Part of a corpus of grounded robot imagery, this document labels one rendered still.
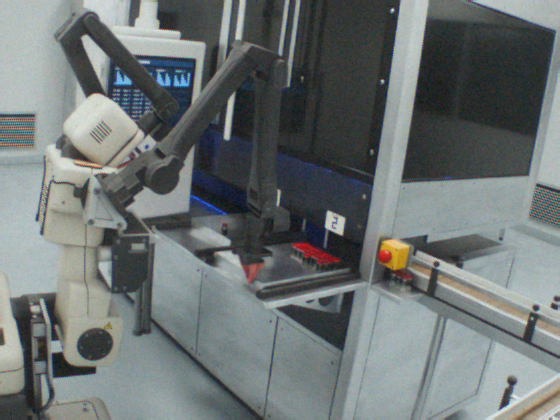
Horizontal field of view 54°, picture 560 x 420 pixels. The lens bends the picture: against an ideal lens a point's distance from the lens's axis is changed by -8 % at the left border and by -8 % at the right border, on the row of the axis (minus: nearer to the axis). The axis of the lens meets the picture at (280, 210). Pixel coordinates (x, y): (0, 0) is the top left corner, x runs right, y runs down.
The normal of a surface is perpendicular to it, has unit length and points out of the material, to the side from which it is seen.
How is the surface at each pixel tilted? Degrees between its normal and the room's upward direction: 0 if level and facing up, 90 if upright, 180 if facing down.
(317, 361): 90
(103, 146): 90
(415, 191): 90
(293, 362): 90
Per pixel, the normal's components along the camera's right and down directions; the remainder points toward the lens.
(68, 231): 0.48, 0.29
